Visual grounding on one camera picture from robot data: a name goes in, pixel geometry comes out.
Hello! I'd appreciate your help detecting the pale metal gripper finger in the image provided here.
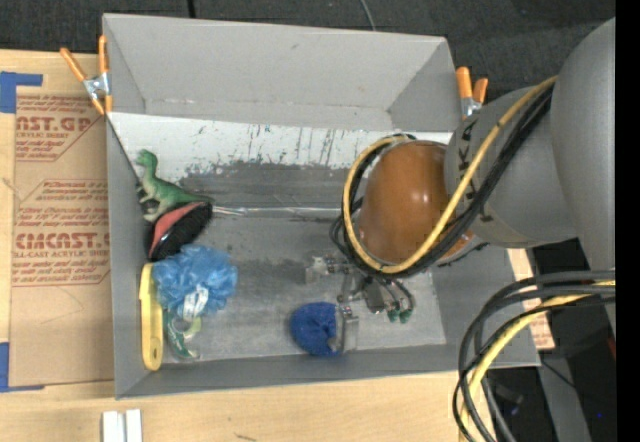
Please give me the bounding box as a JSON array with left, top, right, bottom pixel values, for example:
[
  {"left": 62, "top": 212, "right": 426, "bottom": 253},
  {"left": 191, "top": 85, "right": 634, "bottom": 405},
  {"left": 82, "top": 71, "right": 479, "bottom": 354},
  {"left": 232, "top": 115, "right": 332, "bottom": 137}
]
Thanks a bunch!
[
  {"left": 305, "top": 255, "right": 353, "bottom": 285},
  {"left": 328, "top": 303, "right": 362, "bottom": 355}
]

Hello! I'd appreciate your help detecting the dark blue ball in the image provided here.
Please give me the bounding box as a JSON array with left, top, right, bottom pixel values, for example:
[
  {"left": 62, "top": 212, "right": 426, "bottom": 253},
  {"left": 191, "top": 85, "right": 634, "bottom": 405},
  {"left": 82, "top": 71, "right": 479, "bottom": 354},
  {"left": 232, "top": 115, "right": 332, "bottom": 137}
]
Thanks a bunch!
[{"left": 289, "top": 301, "right": 344, "bottom": 358}]

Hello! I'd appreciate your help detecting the light blue mesh bath pouf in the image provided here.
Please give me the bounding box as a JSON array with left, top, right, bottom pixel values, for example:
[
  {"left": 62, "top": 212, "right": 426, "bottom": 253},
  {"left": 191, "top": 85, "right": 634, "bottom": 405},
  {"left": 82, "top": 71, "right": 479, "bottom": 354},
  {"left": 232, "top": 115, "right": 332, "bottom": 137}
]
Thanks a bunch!
[{"left": 151, "top": 244, "right": 239, "bottom": 320}]

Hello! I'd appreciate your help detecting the black and pink oval brush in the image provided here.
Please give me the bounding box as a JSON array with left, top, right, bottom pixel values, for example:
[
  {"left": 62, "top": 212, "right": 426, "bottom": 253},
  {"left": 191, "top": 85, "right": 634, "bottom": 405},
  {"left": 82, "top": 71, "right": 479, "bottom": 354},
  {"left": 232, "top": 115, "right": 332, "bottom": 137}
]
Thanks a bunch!
[{"left": 144, "top": 201, "right": 215, "bottom": 262}]

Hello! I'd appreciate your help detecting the clear packet with green print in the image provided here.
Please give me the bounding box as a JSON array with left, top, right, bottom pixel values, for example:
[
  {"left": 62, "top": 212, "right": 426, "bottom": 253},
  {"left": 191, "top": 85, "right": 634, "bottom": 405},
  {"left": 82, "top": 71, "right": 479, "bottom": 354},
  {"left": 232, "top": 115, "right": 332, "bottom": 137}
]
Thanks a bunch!
[{"left": 162, "top": 313, "right": 204, "bottom": 362}]

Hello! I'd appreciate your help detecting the green toy dinosaur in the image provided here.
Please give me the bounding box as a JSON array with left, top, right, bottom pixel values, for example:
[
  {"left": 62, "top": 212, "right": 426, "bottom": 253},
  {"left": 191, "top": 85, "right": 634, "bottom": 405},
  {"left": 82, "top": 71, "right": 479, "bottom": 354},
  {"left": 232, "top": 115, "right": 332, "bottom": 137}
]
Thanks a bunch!
[{"left": 135, "top": 148, "right": 216, "bottom": 224}]

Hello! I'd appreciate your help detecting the grey metal bin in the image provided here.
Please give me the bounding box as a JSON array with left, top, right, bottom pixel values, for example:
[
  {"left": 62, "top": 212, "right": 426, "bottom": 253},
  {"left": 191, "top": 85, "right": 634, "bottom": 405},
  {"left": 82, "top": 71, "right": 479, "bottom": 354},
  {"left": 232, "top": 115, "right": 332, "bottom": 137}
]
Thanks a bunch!
[{"left": 101, "top": 13, "right": 544, "bottom": 400}]

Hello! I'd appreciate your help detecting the brown cardboard board, red print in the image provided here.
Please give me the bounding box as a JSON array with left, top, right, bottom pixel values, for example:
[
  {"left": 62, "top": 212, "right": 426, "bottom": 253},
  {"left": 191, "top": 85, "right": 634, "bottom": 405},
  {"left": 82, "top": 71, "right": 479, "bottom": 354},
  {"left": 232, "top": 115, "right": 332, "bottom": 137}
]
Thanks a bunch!
[{"left": 0, "top": 48, "right": 556, "bottom": 392}]

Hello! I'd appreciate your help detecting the yellow flat plastic handle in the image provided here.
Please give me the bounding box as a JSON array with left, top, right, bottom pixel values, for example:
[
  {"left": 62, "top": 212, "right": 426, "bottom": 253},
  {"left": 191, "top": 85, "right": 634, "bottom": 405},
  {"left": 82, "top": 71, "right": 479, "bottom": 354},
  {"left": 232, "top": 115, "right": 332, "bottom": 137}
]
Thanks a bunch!
[{"left": 139, "top": 262, "right": 165, "bottom": 372}]

